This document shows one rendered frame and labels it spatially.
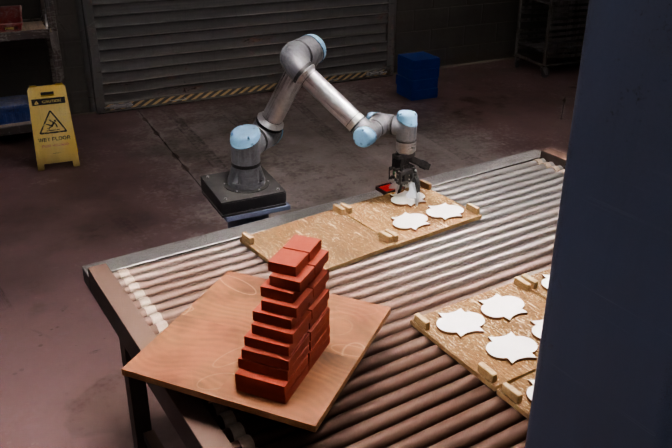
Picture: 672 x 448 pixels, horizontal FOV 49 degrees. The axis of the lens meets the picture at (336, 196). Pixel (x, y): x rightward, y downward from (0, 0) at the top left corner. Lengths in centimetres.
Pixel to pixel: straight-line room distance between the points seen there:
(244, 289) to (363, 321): 36
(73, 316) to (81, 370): 47
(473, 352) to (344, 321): 36
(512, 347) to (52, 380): 224
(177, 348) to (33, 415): 166
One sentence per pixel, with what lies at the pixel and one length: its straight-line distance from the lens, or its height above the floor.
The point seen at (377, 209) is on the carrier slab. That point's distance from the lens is 280.
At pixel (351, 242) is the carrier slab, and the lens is 256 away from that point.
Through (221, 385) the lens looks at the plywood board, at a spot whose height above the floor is 104.
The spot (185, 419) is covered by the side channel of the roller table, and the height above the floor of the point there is 95.
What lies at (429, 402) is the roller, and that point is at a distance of 192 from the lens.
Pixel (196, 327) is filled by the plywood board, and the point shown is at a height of 104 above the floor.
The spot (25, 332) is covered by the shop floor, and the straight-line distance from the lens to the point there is 403.
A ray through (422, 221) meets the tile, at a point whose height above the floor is 95.
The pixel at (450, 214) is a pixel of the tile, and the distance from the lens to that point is 277.
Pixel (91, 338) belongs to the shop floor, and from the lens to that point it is 388.
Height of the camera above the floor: 213
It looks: 24 degrees down
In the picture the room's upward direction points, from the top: straight up
